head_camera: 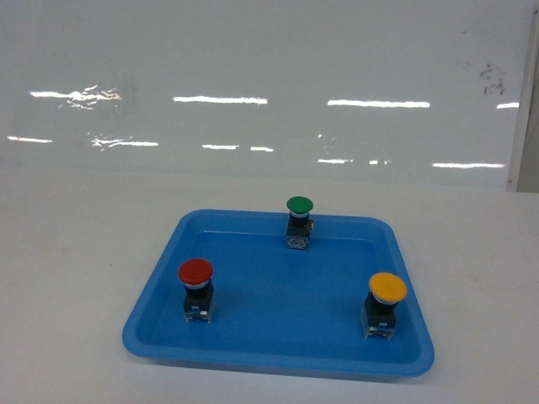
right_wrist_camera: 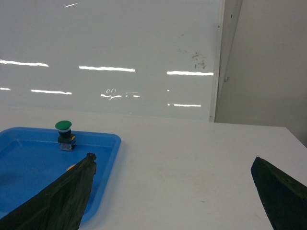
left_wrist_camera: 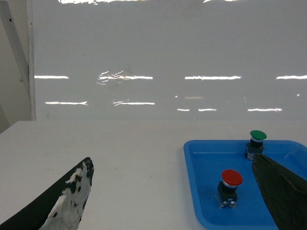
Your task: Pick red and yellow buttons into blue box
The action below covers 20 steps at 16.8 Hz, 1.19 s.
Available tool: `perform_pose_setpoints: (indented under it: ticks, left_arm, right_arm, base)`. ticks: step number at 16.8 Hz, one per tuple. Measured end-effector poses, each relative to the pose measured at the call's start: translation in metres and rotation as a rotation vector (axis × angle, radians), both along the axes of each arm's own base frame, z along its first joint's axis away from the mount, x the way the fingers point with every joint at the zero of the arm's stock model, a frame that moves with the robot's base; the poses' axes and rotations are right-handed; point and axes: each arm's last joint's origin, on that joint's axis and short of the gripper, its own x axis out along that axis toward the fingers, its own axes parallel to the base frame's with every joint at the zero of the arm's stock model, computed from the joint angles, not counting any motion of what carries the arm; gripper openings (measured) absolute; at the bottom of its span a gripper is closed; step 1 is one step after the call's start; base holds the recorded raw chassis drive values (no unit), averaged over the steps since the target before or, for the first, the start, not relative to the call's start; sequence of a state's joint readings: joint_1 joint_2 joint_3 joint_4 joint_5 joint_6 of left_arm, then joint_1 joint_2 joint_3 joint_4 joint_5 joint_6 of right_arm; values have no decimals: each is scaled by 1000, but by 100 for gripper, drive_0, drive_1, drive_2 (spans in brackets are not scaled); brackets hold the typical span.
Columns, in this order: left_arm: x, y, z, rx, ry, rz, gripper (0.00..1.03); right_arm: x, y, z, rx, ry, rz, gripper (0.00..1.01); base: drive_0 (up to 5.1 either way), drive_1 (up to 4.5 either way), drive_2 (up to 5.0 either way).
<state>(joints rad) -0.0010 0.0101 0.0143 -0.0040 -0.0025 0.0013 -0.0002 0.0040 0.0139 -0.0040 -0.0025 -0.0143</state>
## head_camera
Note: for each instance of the blue plastic tray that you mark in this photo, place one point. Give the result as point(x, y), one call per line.
point(280, 310)

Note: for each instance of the red mushroom push button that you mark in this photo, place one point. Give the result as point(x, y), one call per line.
point(199, 300)

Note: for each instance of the green mushroom push button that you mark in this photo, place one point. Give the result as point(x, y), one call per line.
point(300, 225)

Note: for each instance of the yellow mushroom push button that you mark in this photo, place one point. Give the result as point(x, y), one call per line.
point(378, 316)

